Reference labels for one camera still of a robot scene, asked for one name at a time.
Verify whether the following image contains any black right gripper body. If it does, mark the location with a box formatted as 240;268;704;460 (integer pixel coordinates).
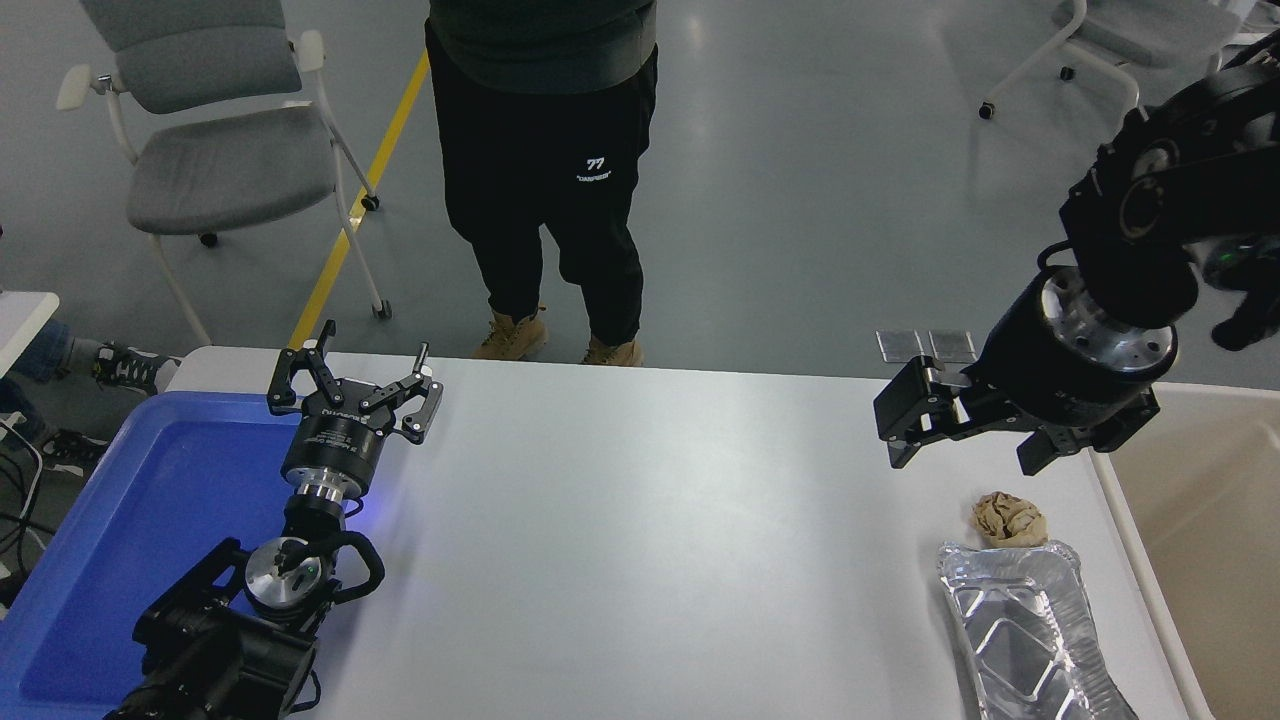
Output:
972;288;1153;434

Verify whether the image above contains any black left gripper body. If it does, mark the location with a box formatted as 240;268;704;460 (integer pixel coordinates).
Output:
281;394;394;493

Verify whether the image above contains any silver foil tray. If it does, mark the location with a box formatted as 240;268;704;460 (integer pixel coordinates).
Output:
936;540;1141;720

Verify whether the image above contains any blue plastic tray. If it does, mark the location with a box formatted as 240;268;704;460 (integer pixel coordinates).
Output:
0;388;307;720

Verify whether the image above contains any grey chair with armrests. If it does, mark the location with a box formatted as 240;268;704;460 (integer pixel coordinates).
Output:
56;0;393;346

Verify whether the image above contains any crumpled tan paper ball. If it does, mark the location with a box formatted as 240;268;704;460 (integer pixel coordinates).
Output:
972;491;1050;549

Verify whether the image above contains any grey chair on castors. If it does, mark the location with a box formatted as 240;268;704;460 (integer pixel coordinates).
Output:
978;0;1246;121

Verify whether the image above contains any white furniture frame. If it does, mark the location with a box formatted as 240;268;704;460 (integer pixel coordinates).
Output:
1220;0;1280;49

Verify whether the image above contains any person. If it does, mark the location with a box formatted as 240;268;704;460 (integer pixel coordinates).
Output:
425;0;661;367
0;320;183;473

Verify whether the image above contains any white cable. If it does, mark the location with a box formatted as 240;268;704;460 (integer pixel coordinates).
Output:
0;412;47;531

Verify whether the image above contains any small white table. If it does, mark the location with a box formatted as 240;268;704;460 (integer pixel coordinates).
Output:
0;290;60;377

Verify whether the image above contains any large pale bin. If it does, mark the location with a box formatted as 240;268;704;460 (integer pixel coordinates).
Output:
1088;383;1280;720

